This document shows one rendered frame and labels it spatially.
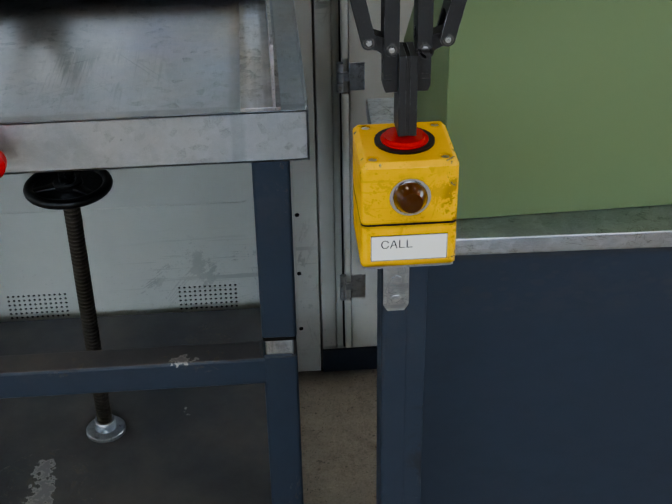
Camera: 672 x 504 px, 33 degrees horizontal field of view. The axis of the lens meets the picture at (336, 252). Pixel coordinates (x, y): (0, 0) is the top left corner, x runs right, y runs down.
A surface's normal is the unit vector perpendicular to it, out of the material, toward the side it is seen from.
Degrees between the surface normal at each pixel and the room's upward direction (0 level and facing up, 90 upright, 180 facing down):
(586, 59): 90
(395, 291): 90
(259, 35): 0
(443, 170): 90
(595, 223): 0
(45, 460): 0
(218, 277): 90
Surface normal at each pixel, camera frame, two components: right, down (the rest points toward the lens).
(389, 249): 0.07, 0.52
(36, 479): -0.01, -0.85
